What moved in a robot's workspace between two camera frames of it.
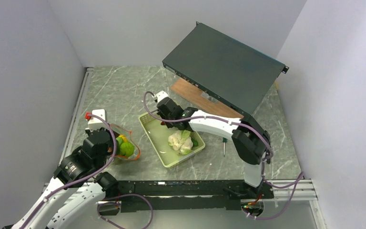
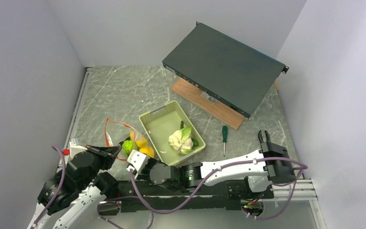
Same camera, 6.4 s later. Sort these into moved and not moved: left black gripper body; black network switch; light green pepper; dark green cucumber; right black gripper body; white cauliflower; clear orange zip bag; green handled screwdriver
Moved: right black gripper body; clear orange zip bag; left black gripper body; light green pepper
Not moved: green handled screwdriver; white cauliflower; black network switch; dark green cucumber
